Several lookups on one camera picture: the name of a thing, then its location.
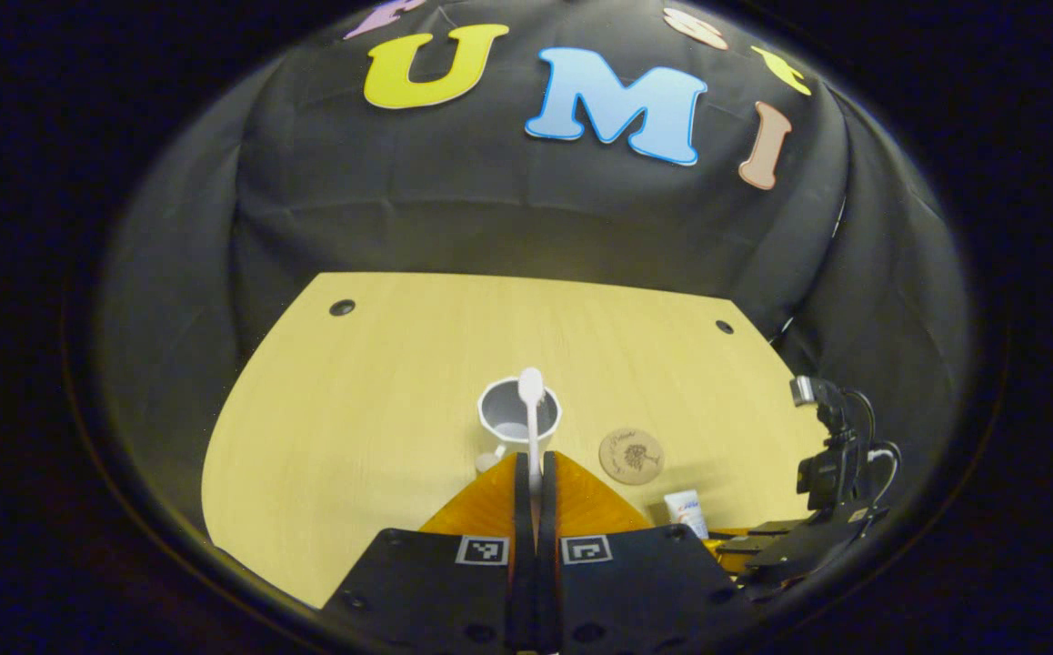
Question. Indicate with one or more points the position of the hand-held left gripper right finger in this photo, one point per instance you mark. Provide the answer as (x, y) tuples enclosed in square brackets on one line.
[(549, 546)]

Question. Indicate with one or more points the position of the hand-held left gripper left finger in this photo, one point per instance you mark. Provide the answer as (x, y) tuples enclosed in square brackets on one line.
[(521, 546)]

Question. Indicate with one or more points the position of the white cup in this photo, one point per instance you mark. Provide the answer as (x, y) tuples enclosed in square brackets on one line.
[(499, 423)]

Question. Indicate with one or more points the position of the light wooden desktop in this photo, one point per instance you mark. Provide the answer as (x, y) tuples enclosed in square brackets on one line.
[(354, 409)]

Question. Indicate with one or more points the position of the round brown coaster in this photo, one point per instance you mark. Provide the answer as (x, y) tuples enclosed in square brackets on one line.
[(631, 455)]

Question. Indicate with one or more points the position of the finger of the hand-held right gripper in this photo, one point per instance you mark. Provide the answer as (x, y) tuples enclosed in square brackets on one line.
[(754, 539), (808, 550)]

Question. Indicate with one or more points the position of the white toothpaste tube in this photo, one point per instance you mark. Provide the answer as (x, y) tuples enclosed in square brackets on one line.
[(686, 511)]

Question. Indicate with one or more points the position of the white toothbrush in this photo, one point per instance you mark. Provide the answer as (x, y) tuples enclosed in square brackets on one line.
[(531, 387)]

